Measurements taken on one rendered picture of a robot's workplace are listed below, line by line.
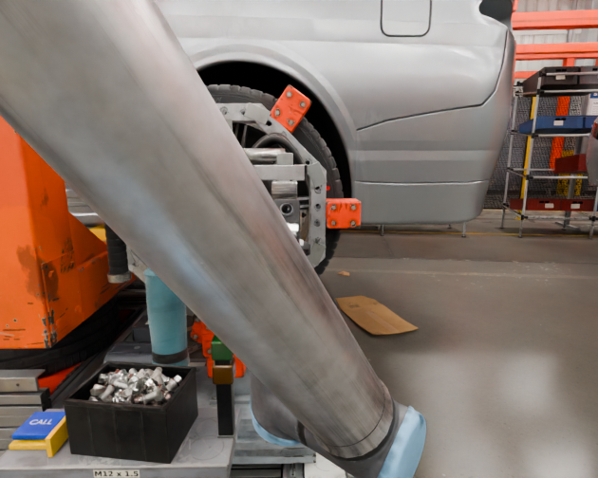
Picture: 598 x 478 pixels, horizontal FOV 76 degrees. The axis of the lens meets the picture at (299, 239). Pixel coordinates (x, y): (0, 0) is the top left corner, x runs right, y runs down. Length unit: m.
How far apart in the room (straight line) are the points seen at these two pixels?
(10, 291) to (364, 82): 1.21
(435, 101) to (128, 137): 1.39
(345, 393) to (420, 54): 1.32
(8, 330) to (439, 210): 1.38
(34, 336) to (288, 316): 0.99
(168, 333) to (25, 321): 0.38
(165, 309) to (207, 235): 0.76
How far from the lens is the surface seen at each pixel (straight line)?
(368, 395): 0.37
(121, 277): 0.86
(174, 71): 0.19
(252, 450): 1.32
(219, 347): 0.76
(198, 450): 0.86
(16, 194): 1.11
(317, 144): 1.05
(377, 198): 1.46
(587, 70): 5.75
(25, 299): 1.17
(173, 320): 0.97
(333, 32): 1.48
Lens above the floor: 1.00
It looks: 12 degrees down
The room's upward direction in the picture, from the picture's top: straight up
